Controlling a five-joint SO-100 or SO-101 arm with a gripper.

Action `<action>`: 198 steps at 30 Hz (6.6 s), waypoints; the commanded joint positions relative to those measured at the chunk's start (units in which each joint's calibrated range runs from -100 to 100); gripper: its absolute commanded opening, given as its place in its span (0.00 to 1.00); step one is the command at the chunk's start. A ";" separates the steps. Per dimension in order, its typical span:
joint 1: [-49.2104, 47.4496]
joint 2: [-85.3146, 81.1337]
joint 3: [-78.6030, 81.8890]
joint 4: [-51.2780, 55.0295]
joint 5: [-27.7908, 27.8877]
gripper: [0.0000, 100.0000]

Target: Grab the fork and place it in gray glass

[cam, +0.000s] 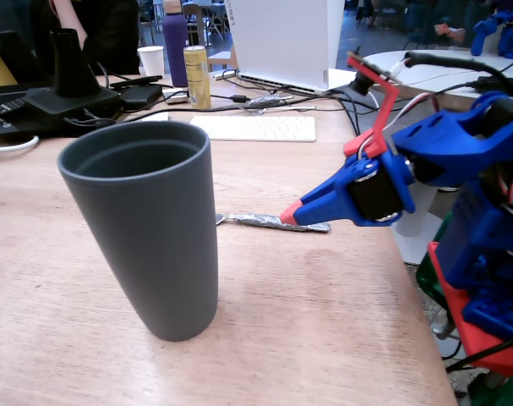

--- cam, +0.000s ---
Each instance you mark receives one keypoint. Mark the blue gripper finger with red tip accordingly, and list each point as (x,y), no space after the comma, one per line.
(323,211)
(330,186)

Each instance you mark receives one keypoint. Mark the purple water bottle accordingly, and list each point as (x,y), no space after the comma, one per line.
(176,46)

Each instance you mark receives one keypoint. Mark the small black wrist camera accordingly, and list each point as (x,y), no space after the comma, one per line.
(359,86)

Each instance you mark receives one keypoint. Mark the white laptop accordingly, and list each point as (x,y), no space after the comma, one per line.
(285,38)

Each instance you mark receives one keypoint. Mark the black cone-shaped stand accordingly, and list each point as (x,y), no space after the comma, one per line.
(72,63)

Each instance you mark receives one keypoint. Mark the yellow drink can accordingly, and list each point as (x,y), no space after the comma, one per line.
(198,76)

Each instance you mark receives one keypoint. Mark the black round bowl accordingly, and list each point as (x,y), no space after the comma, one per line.
(154,237)

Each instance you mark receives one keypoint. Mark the person in black shirt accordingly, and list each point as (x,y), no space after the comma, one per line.
(112,34)

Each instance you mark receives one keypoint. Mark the black adapter on white table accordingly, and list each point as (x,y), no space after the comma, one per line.
(501,84)

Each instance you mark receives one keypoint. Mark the tape-wrapped cutlery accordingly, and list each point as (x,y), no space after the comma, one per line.
(269,100)

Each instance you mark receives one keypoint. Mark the red camera mount bracket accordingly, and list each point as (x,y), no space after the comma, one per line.
(383,122)

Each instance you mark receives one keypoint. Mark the red robot base plate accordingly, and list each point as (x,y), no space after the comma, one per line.
(471,338)

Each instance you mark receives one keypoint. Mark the white paper cup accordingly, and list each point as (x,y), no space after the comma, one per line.
(151,61)

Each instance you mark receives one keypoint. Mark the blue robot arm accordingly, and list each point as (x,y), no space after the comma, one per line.
(450,131)

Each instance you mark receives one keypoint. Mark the bare person forearm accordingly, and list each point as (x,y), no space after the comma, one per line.
(72,21)

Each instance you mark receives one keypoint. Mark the bare metal cutlery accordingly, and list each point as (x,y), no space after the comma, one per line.
(281,109)

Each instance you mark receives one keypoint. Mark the black desk phone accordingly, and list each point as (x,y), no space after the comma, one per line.
(7,114)

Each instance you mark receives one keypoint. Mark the white keyboard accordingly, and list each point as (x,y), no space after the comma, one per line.
(256,128)

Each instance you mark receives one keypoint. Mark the blue background robot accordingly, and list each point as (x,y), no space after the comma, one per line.
(509,34)

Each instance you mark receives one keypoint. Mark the slim black remote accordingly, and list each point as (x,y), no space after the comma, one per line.
(133,81)

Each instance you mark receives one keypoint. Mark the green table clamp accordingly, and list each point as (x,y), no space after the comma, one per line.
(505,393)
(427,275)

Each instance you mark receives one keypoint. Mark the black power brick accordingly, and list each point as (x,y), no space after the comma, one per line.
(140,97)

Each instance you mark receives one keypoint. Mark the blue gripper body black motor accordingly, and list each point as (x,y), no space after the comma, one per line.
(372,195)

